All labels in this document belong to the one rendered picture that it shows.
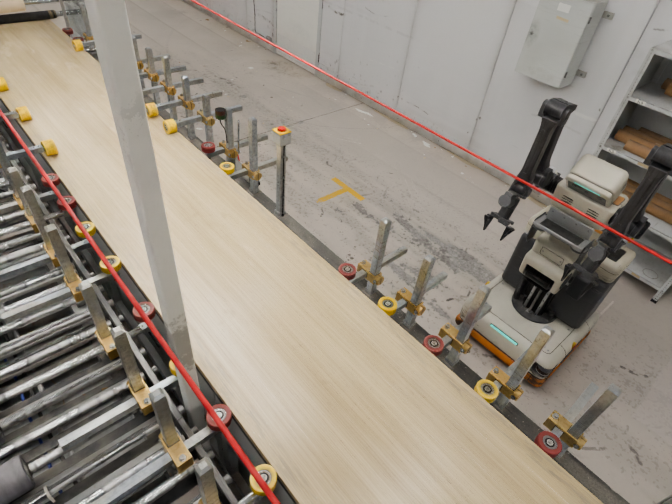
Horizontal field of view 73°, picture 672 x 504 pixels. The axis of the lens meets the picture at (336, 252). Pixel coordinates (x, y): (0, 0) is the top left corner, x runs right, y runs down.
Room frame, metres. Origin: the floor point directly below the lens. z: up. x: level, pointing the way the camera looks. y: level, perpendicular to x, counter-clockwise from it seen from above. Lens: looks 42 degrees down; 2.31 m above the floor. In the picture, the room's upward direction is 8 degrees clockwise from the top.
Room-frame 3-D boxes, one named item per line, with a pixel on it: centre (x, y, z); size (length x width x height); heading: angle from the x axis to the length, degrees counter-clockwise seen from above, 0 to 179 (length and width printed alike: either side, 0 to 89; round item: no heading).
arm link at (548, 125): (1.81, -0.80, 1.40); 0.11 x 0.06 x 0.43; 46
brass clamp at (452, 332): (1.20, -0.54, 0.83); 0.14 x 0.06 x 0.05; 46
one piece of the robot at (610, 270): (2.06, -1.33, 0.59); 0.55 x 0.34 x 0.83; 46
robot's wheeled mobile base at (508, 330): (1.99, -1.27, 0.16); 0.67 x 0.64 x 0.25; 136
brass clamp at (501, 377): (1.03, -0.72, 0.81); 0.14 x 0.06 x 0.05; 46
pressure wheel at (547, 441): (0.76, -0.78, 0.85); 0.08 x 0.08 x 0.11
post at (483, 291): (1.18, -0.55, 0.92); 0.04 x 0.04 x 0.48; 46
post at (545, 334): (1.01, -0.74, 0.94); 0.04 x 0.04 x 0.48; 46
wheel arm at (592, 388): (0.90, -0.92, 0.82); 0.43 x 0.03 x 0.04; 136
